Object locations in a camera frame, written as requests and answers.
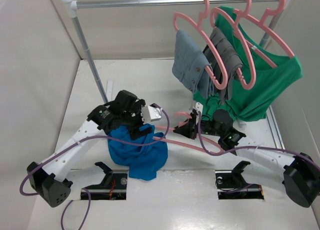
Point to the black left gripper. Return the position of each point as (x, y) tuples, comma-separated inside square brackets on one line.
[(134, 133)]

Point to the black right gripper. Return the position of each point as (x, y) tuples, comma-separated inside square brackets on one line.
[(189, 130)]

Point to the blue t shirt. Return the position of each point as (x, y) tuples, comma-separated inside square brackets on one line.
[(143, 161)]

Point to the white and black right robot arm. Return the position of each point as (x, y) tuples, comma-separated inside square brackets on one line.
[(300, 175)]

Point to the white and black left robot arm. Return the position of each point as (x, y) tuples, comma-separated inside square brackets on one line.
[(49, 178)]

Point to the green t shirt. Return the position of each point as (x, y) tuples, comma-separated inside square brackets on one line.
[(251, 105)]

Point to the pink hanger with green shirt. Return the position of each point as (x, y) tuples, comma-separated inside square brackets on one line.
[(266, 23)]

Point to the folded blue denim garment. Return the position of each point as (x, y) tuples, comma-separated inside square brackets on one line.
[(189, 66)]

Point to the folded grey garment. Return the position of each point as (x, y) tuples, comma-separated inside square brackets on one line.
[(230, 59)]

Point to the metal clothes rack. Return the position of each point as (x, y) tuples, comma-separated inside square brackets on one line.
[(72, 6)]

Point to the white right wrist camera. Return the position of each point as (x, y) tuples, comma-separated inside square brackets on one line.
[(198, 107)]

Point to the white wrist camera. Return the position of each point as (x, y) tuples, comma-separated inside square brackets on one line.
[(198, 107), (151, 113)]

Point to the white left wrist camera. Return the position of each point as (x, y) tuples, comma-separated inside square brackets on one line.
[(151, 113)]

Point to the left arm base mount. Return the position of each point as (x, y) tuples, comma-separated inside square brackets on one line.
[(112, 186)]

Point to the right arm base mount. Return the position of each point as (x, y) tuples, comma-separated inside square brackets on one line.
[(231, 184)]

